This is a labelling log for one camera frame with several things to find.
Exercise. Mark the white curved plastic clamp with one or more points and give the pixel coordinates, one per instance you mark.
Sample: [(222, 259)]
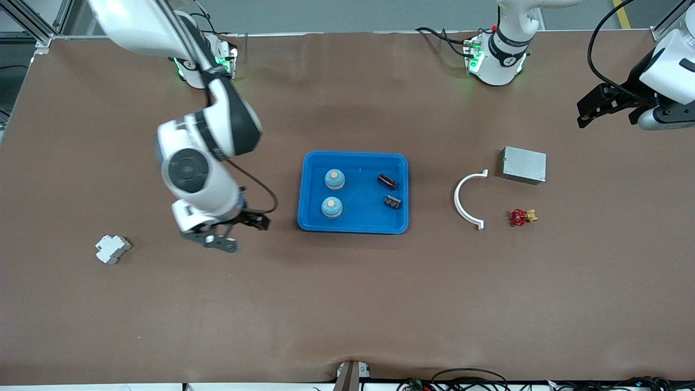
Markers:
[(456, 199)]

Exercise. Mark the white circuit breaker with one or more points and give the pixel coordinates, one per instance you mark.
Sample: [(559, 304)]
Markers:
[(111, 248)]

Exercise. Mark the aluminium frame profile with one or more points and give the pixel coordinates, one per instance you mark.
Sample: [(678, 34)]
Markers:
[(32, 21), (658, 32)]

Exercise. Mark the metal table clamp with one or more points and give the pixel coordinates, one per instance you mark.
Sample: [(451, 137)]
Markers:
[(350, 377)]

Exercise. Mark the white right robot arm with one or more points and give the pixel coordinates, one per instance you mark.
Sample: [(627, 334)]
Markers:
[(217, 190)]

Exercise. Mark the blue dome call bell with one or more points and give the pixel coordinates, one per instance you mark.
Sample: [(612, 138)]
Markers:
[(332, 207), (334, 179)]

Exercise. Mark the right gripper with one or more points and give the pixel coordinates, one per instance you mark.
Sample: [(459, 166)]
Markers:
[(248, 217)]

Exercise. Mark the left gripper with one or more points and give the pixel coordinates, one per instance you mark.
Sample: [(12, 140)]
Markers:
[(633, 91)]

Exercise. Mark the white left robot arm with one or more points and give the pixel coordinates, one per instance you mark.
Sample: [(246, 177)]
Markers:
[(497, 54)]

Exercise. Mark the grey metal power supply box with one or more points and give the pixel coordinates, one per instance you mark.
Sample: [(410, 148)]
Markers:
[(524, 164)]

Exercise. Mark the blue plastic tray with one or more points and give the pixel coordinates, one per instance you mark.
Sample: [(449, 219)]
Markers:
[(358, 217)]

